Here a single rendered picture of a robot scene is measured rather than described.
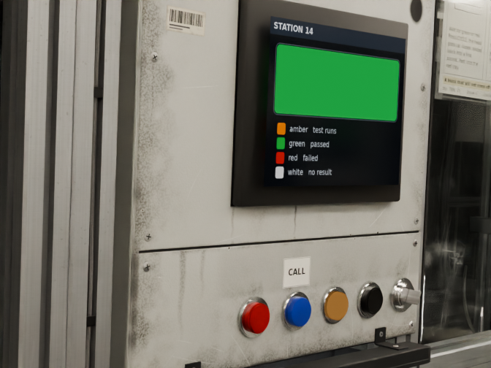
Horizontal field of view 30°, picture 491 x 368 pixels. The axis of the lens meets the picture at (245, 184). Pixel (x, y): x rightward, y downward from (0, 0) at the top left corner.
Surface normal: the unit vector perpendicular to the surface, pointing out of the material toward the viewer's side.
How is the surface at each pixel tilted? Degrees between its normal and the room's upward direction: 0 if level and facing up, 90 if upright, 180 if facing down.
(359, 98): 90
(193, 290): 90
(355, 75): 90
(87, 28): 90
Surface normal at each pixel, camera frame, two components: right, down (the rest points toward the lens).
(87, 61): 0.69, 0.07
